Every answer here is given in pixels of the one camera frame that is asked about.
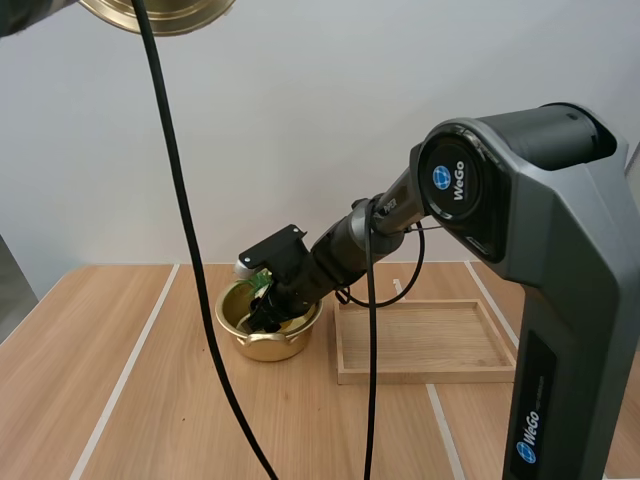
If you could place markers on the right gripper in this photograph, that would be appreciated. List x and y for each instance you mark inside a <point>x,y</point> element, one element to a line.
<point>305,290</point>

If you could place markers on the yellow toy pineapple green crown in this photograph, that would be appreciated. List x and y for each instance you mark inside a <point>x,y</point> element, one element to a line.
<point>260,283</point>

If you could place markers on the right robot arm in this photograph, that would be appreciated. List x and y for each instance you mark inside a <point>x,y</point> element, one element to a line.
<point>560,260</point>

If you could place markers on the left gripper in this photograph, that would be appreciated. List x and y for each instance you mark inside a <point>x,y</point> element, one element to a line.
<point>30,15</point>

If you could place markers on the shallow wooden tray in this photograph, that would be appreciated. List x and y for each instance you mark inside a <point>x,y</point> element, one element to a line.
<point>425,345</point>

